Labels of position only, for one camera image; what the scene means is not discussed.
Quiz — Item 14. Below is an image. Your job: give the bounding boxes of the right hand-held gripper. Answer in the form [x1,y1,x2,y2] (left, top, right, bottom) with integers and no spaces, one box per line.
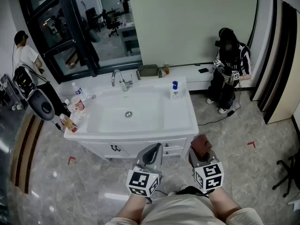
[188,148,225,192]

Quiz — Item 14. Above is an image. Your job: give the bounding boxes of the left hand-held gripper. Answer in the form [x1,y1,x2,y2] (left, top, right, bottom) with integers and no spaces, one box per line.
[126,142,164,198]

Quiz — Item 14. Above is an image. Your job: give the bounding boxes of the dark red cloth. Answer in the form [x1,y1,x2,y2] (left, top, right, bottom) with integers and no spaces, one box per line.
[190,135,213,161]

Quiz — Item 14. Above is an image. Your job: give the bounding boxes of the blue-capped soap bottle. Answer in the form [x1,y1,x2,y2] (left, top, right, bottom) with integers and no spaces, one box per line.
[170,80,180,100]

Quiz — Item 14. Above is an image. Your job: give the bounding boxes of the person's left forearm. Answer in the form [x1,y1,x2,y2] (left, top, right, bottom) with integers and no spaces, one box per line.
[116,193,150,225]

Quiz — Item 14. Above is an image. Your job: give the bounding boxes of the person's right forearm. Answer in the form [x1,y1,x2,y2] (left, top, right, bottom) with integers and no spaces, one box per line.
[207,187,242,222]

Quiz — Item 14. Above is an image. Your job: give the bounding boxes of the olive shoulder bag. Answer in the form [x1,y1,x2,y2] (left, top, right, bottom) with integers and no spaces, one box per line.
[136,64,163,81]

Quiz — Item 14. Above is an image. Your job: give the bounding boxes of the amber tea bottle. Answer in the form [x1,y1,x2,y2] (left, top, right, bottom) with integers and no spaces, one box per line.
[58,113,78,133]

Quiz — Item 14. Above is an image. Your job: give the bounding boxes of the blue-label water bottle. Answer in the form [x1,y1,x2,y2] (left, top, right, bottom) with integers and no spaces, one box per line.
[71,82,88,103]

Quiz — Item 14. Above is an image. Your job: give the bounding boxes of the clear red-label bottle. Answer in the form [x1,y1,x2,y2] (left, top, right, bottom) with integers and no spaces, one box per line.
[63,98,75,113]

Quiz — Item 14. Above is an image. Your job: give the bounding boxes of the person's beige shirt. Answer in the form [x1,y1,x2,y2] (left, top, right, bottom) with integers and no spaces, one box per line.
[105,193,264,225]

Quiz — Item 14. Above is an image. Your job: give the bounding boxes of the chrome faucet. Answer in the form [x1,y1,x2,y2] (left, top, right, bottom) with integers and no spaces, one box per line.
[111,69,134,92]

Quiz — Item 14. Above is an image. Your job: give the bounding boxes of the red and white paper cup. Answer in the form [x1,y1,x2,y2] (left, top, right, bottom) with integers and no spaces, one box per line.
[70,95,85,113]

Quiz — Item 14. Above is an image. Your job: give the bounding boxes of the black office chair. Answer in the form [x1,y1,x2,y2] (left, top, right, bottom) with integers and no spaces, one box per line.
[271,149,300,198]
[103,9,120,38]

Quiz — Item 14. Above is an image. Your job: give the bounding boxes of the leaning cream and black boards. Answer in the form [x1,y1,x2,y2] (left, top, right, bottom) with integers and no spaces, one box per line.
[249,0,300,125]

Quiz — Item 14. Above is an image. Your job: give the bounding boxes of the brown striped wooden board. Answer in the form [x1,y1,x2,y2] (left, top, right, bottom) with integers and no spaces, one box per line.
[10,113,45,194]

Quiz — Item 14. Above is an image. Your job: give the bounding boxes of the black power adapter cable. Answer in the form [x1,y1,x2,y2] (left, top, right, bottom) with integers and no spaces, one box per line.
[198,102,242,126]

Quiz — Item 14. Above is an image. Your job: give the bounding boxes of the black window frame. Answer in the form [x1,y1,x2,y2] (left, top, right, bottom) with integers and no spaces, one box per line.
[18,0,100,84]

